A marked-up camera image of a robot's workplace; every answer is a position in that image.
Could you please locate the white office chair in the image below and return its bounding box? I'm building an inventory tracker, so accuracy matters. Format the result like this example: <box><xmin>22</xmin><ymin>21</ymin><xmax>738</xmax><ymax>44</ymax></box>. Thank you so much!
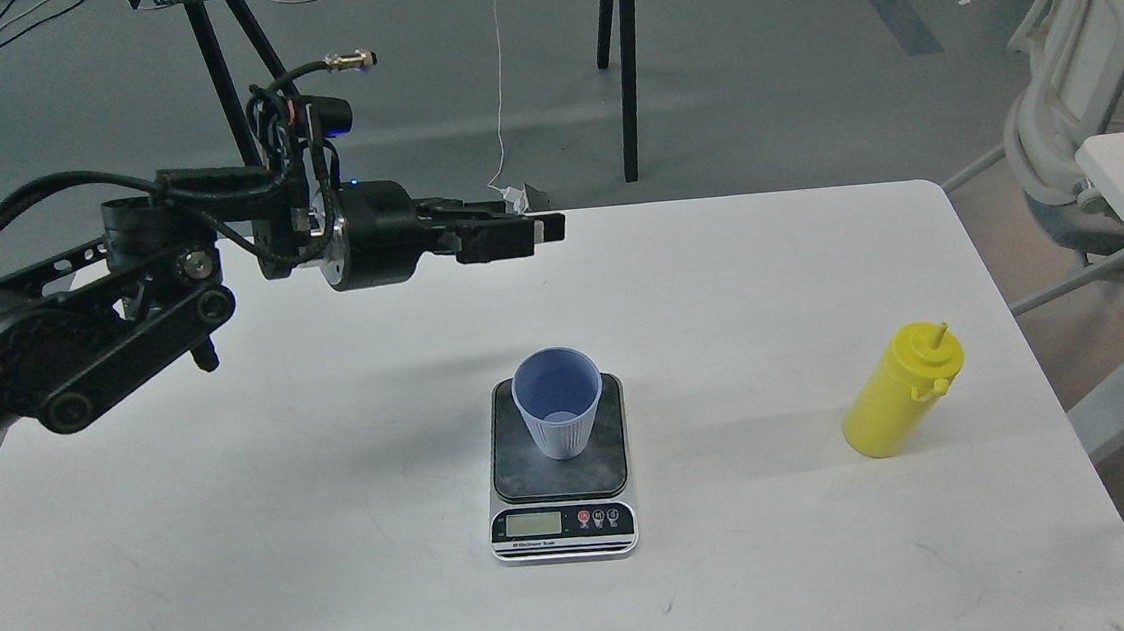
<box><xmin>943</xmin><ymin>0</ymin><xmax>1124</xmax><ymax>316</ymax></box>

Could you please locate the white hanging cable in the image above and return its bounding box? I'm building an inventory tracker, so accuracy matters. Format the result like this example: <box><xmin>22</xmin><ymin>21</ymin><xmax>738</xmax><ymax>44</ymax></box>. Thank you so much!
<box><xmin>469</xmin><ymin>0</ymin><xmax>531</xmax><ymax>215</ymax></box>

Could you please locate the yellow squeeze bottle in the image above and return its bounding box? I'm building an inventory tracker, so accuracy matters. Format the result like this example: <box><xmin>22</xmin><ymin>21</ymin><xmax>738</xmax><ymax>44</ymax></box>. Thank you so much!
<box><xmin>842</xmin><ymin>322</ymin><xmax>966</xmax><ymax>459</ymax></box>

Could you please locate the digital kitchen scale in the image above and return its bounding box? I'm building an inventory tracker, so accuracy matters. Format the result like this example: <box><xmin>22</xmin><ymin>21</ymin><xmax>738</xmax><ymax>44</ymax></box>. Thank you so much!
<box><xmin>488</xmin><ymin>373</ymin><xmax>640</xmax><ymax>564</ymax></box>

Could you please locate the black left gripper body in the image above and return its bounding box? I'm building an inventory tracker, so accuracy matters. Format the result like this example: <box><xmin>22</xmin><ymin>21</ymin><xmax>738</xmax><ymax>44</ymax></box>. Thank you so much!
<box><xmin>318</xmin><ymin>180</ymin><xmax>460</xmax><ymax>292</ymax></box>

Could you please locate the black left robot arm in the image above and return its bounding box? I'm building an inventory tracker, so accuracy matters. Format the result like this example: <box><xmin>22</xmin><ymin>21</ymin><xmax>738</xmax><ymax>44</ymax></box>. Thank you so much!
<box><xmin>0</xmin><ymin>49</ymin><xmax>566</xmax><ymax>434</ymax></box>

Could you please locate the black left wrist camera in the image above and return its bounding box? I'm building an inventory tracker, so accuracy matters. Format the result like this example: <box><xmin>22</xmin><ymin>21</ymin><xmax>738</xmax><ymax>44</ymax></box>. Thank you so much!
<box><xmin>288</xmin><ymin>94</ymin><xmax>354</xmax><ymax>141</ymax></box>

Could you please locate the blue plastic cup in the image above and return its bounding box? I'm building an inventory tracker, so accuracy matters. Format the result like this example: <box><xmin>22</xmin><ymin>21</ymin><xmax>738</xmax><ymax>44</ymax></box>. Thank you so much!
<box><xmin>511</xmin><ymin>348</ymin><xmax>602</xmax><ymax>459</ymax></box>

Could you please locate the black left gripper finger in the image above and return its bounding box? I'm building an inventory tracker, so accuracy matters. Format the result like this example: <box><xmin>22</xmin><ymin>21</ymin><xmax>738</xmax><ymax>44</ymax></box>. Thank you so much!
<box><xmin>413</xmin><ymin>197</ymin><xmax>531</xmax><ymax>228</ymax></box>
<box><xmin>450</xmin><ymin>213</ymin><xmax>566</xmax><ymax>265</ymax></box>

